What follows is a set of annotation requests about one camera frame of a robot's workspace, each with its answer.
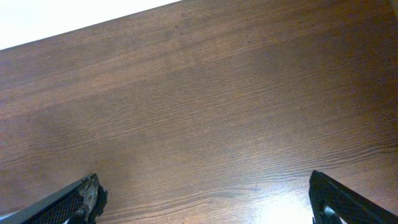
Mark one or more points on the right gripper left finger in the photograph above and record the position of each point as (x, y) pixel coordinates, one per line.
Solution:
(79, 202)

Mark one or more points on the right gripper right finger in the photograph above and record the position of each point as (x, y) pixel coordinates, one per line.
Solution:
(333, 202)

